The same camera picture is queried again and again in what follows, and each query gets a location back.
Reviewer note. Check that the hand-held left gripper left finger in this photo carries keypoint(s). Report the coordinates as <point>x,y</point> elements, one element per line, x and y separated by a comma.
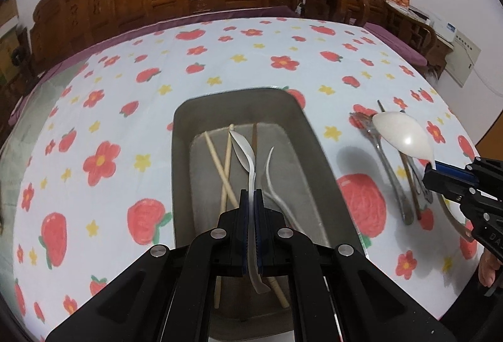
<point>244,216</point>

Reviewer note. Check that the metal fork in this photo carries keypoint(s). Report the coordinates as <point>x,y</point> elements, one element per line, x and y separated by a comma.
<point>419,186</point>

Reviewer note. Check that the strawberry print tablecloth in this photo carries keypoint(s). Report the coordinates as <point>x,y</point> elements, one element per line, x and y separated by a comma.
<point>118,98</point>

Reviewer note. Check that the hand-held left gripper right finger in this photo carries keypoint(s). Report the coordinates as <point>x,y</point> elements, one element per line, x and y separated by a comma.
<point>259,216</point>

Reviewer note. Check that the white soup spoon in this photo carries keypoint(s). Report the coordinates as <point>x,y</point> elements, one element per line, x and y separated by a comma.
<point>401,133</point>

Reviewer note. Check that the wooden side table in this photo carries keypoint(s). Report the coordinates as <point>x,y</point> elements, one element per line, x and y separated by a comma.
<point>436,47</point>

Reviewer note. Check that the white wall distribution box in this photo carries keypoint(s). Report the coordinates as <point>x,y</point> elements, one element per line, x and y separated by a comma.
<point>465,55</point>

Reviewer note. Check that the large cardboard box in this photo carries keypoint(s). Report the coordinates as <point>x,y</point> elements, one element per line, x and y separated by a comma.
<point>8,43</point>

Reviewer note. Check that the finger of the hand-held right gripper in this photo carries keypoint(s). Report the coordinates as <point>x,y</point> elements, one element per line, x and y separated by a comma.
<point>446,188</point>
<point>456,172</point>

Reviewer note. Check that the purple armchair cushion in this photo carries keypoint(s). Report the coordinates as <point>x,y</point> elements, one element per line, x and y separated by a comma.
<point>397,43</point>

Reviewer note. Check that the metal spoon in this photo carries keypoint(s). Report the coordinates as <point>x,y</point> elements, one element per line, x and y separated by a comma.
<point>387,169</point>

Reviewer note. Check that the metal tray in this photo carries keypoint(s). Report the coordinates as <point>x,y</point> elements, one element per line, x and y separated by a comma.
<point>243,106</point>

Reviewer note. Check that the white box device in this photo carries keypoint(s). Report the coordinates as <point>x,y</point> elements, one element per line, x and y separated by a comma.
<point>447,31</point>

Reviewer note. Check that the black standing fan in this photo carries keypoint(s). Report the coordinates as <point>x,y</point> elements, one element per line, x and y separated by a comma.
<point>17,55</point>

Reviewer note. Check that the white plastic spoon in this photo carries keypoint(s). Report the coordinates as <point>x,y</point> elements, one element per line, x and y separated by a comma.
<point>245,153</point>

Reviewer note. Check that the person's right hand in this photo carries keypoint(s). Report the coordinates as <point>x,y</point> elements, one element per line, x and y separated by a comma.
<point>489,267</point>

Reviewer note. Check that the white plastic fork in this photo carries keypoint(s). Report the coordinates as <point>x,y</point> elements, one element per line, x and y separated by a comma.
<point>275,196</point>

